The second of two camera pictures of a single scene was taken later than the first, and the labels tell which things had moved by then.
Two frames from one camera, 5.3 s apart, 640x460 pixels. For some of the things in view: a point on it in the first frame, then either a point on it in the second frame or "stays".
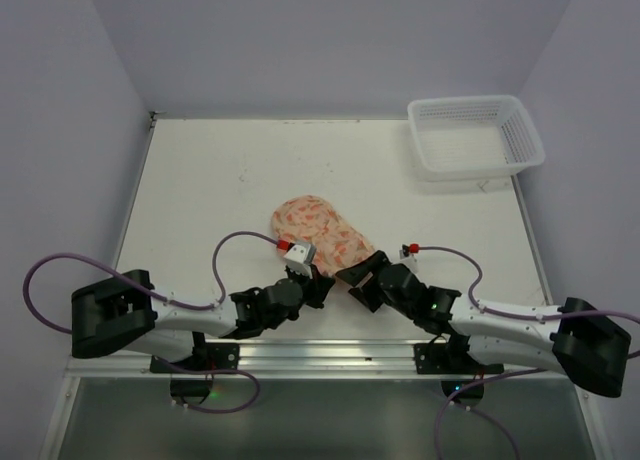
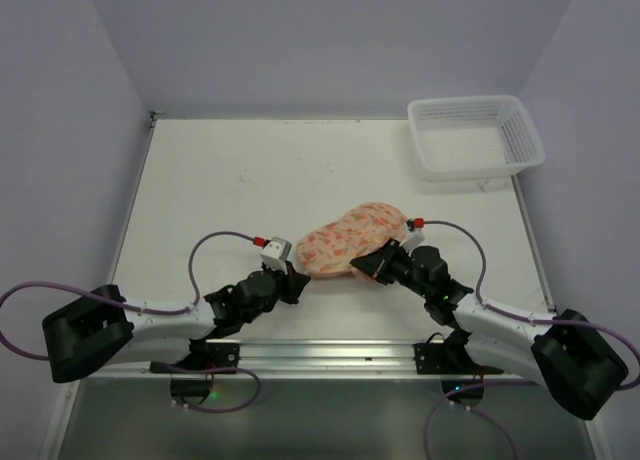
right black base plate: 438,358 stays
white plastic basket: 472,137 stays
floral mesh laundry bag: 309,219 -> 328,250
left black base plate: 209,356 stays
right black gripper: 370,278 -> 382,262
